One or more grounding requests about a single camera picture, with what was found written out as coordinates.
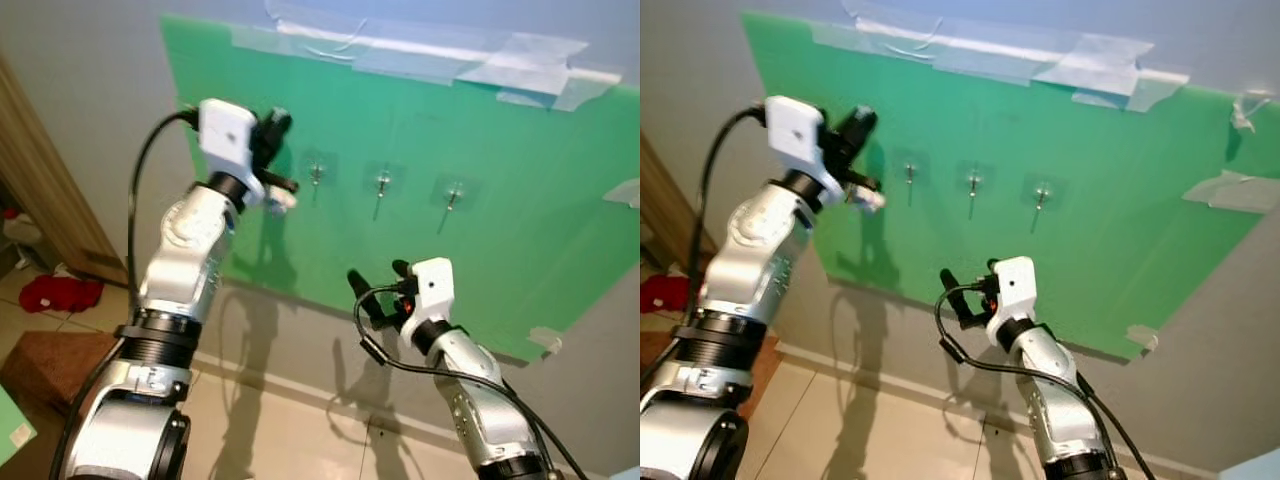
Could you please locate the crumpled clear tape piece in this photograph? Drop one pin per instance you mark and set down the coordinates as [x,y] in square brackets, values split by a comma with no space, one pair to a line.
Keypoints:
[1245,110]

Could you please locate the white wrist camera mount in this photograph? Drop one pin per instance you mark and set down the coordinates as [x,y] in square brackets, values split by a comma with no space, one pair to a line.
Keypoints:
[1015,285]
[225,140]
[795,135]
[435,290]

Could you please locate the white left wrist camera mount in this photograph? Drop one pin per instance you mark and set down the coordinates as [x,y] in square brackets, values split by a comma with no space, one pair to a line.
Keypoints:
[225,140]
[795,135]

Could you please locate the wooden door frame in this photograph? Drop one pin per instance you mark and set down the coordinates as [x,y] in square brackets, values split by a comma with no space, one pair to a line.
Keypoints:
[660,220]
[50,190]

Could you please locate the light green sheet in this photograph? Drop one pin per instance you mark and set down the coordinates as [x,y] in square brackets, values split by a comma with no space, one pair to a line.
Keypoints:
[12,425]

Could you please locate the green plastic board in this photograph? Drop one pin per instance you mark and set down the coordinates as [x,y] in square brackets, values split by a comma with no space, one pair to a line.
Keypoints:
[520,260]
[1120,260]

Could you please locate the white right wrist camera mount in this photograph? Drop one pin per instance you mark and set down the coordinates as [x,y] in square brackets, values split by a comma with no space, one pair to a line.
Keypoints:
[435,290]
[1015,285]

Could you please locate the wide clear tape piece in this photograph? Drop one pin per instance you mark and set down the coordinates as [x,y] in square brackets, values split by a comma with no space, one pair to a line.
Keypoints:
[625,193]
[1235,190]

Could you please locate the long clear tape strip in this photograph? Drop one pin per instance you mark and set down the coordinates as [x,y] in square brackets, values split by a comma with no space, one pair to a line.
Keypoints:
[500,65]
[1080,65]

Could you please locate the metal adhesive wall hook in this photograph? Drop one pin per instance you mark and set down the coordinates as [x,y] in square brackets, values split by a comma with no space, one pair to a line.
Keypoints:
[453,195]
[316,175]
[383,183]
[973,183]
[910,172]
[1042,193]

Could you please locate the small clear tape piece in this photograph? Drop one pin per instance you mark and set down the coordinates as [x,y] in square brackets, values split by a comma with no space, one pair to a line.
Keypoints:
[546,340]
[1143,338]

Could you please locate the red cloth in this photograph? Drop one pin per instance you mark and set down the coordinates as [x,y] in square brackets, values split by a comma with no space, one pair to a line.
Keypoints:
[662,293]
[60,295]

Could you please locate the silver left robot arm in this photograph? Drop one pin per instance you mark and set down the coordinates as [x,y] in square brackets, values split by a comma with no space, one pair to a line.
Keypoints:
[760,240]
[185,250]

